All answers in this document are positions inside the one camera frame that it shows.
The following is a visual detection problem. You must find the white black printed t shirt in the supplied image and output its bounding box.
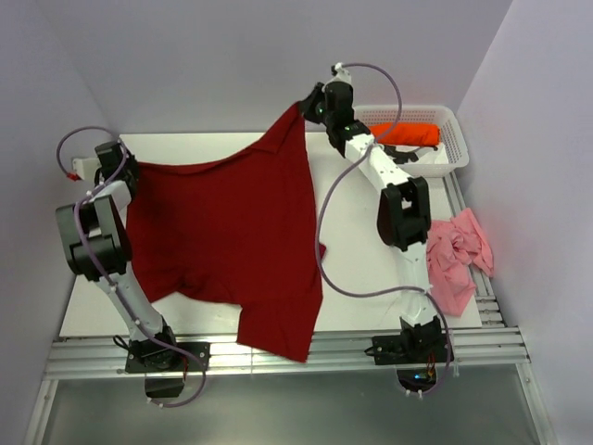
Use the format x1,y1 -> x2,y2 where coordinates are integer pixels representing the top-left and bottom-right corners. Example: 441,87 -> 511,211
384,143 -> 448,165

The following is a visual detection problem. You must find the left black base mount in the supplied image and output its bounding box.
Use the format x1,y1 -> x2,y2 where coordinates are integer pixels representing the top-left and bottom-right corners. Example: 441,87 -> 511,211
124,340 -> 210,402

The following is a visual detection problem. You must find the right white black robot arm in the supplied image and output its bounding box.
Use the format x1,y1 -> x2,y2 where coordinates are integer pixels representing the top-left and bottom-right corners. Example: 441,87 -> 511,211
298,80 -> 448,362

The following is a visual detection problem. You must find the aluminium rail frame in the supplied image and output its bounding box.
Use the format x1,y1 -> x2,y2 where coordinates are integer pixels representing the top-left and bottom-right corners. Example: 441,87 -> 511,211
22,175 -> 557,445

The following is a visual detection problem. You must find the dark red t shirt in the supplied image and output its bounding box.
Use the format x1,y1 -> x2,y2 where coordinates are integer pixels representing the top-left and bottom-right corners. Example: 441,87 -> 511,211
126,106 -> 322,362

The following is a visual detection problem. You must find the white plastic basket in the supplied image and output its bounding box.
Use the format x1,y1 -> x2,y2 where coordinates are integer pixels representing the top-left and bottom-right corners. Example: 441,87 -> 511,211
351,105 -> 471,180

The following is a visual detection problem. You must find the pink t shirt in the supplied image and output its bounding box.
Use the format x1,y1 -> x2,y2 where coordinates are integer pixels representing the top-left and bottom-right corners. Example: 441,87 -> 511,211
426,208 -> 494,317

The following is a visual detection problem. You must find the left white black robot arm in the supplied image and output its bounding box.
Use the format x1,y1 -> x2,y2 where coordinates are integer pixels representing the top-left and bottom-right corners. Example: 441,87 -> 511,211
56,141 -> 181,370

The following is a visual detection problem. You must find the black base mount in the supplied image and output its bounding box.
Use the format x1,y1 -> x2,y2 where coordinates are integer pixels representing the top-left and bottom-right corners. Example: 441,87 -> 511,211
124,340 -> 210,402
365,324 -> 455,395

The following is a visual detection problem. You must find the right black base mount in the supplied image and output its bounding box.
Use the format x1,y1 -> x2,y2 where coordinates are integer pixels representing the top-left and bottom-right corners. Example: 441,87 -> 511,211
365,324 -> 455,395

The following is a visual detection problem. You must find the rolled orange t shirt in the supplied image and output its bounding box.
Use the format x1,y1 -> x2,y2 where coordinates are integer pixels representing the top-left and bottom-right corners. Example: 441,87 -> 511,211
370,122 -> 440,146

